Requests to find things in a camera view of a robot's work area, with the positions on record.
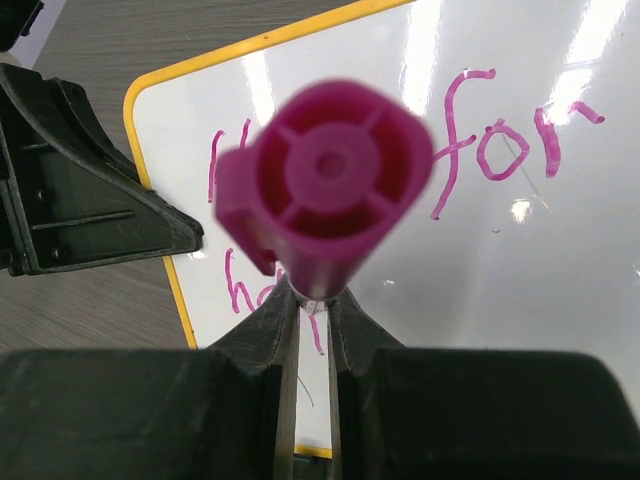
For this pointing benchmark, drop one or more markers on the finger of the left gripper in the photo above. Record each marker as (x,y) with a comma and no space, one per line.
(70,199)

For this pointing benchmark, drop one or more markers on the small orange-framed whiteboard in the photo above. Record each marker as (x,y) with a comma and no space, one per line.
(527,235)

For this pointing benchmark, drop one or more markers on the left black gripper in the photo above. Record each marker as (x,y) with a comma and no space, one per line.
(16,20)

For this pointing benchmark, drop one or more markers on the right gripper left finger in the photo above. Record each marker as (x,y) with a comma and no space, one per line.
(227,411)

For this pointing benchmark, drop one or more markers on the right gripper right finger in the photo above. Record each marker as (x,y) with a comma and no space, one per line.
(400,412)

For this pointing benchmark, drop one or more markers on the pink-capped whiteboard marker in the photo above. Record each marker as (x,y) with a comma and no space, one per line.
(323,184)

